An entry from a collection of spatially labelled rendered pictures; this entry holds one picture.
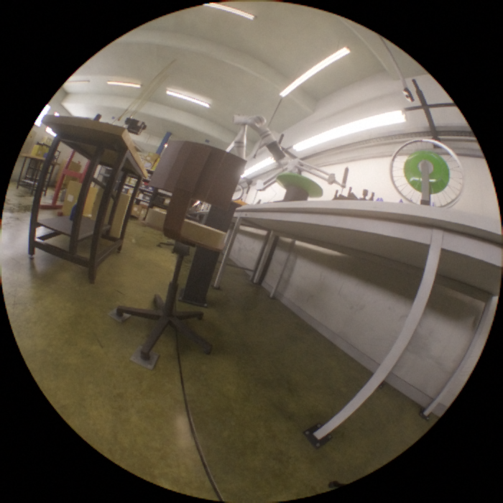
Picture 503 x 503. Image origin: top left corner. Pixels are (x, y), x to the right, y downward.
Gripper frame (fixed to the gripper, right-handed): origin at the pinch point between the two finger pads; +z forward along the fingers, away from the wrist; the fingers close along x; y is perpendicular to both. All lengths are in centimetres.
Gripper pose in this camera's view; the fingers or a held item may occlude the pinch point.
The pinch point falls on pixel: (283, 169)
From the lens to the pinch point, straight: 104.7
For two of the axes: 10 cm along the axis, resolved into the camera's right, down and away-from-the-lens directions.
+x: -3.5, -2.0, 9.2
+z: 5.2, 7.7, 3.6
